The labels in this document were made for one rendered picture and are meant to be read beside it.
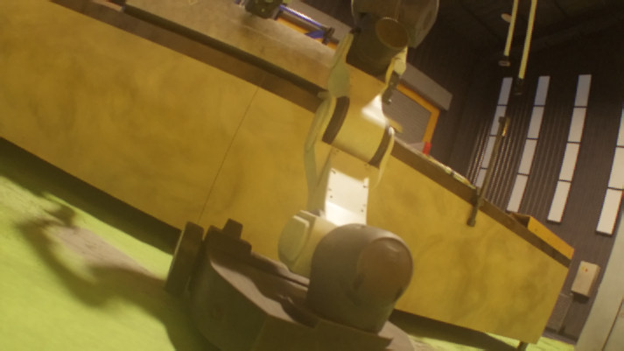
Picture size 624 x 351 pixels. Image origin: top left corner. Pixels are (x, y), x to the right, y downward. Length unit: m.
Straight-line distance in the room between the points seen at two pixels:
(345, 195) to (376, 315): 0.40
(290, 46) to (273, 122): 0.33
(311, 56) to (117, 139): 0.86
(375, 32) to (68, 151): 1.23
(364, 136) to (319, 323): 0.59
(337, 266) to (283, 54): 1.34
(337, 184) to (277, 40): 1.01
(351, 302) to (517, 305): 2.38
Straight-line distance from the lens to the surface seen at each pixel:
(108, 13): 2.00
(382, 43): 1.40
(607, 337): 6.76
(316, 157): 1.23
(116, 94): 1.93
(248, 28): 2.05
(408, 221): 2.32
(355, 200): 1.17
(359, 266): 0.80
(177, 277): 1.24
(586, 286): 10.97
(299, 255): 0.96
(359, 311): 0.83
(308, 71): 2.08
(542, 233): 3.12
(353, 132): 1.26
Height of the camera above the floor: 0.33
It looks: 3 degrees up
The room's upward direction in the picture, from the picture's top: 24 degrees clockwise
